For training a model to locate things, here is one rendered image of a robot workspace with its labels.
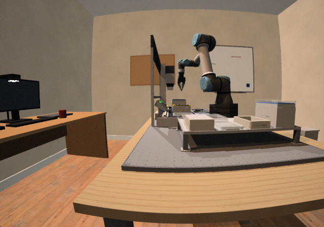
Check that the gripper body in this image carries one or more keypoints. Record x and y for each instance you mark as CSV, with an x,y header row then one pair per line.
x,y
182,78

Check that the yellow tip rack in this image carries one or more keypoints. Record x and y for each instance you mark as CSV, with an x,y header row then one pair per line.
x,y
181,108

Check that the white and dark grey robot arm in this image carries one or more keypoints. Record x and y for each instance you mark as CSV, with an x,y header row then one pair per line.
x,y
208,82

